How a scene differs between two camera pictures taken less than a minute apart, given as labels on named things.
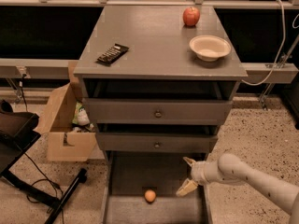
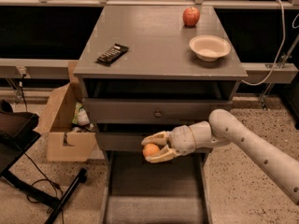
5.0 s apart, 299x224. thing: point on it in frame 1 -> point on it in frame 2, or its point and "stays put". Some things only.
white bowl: (209, 48) stays put
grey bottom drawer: (131, 174) stays put
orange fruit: (149, 195) -> (150, 149)
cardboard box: (64, 143) stays put
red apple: (191, 16) stays put
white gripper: (197, 173) -> (183, 139)
